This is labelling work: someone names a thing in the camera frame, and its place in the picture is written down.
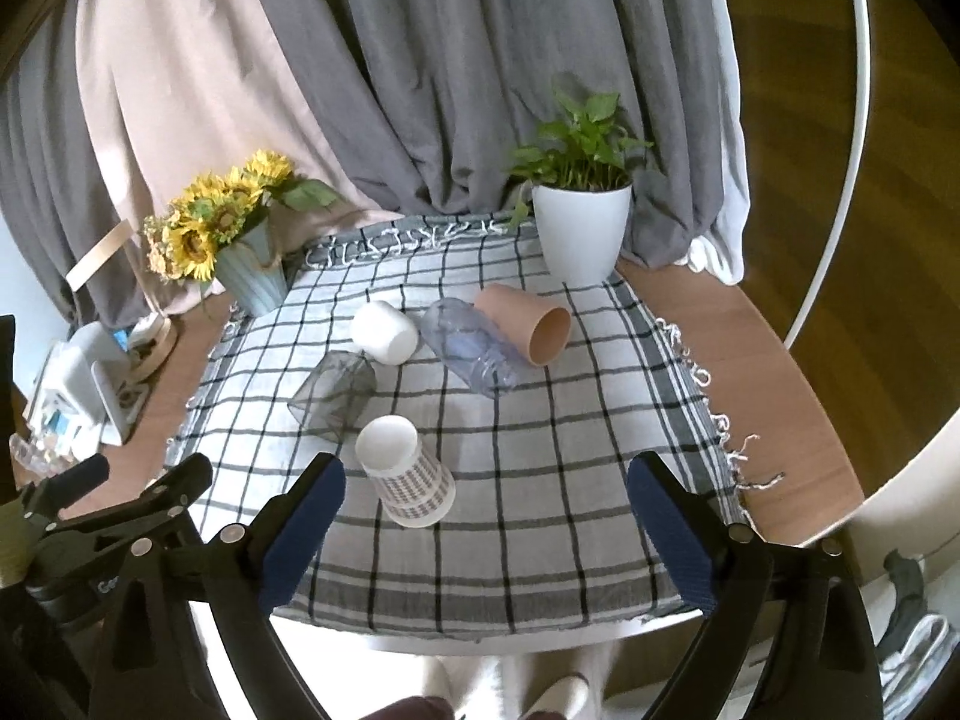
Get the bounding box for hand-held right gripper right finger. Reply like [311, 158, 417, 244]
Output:
[626, 452, 886, 720]

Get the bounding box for white slipper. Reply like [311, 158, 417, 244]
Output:
[523, 675, 595, 720]

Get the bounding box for white box device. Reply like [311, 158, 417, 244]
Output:
[46, 322, 137, 445]

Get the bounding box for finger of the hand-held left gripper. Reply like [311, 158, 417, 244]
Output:
[45, 453, 215, 565]
[21, 454, 110, 526]

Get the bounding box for tan cup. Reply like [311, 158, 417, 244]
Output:
[473, 283, 572, 368]

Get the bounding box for grey transparent cup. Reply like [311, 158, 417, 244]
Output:
[287, 350, 377, 445]

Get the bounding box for clear plastic item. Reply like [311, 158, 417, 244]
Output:
[9, 431, 62, 478]

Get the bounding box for white patterned paper cup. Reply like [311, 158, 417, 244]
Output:
[354, 415, 457, 528]

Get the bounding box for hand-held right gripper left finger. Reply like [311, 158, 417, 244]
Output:
[90, 454, 347, 720]

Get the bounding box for sunflowers in blue vase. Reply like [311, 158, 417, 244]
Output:
[142, 150, 342, 318]

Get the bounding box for white hoop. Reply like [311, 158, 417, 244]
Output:
[780, 0, 871, 351]

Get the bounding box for grey curtain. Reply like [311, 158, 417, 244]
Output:
[0, 0, 740, 323]

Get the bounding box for green plant in white pot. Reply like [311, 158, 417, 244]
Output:
[504, 75, 665, 288]

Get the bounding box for checked tablecloth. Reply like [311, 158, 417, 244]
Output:
[163, 216, 785, 642]

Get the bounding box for white bundle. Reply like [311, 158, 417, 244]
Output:
[876, 611, 955, 720]

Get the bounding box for beige curtain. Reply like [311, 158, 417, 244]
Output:
[75, 0, 395, 316]

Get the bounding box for plain white cup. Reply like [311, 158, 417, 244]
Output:
[351, 300, 419, 365]

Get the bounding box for white curtain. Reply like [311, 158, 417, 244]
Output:
[684, 7, 752, 287]

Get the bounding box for clear bluish plastic cup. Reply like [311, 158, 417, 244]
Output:
[418, 298, 520, 397]

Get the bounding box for grey cloth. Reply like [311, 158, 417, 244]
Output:
[881, 550, 932, 650]

